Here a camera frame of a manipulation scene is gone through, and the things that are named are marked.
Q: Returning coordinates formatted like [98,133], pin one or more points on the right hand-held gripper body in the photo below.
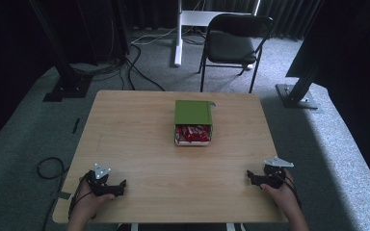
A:
[273,178]

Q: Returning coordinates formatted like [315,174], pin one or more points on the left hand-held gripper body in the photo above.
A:
[101,184]

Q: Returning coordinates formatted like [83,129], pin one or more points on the white drawer tray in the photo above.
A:
[192,143]

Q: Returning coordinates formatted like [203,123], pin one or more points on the green box sleeve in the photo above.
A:
[192,112]

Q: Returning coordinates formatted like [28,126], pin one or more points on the person's right hand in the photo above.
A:
[281,196]

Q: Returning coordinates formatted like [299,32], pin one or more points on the person's left hand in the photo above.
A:
[86,205]

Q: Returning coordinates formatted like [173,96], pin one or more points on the white table leg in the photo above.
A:
[134,227]
[236,227]

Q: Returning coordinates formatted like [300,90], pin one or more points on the grey tape patch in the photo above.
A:
[64,195]

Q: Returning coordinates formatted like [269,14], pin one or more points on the black tape strip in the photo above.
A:
[76,125]

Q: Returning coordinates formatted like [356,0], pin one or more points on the pile of red snack packets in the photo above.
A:
[192,133]

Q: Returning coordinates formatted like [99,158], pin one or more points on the black metal stand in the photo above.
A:
[297,96]
[67,88]

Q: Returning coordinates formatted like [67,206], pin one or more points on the black folding chair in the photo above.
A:
[231,48]

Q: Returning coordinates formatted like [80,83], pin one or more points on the dark curtain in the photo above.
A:
[359,80]
[6,64]
[285,16]

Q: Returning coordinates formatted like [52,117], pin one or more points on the white desk frame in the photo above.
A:
[178,48]

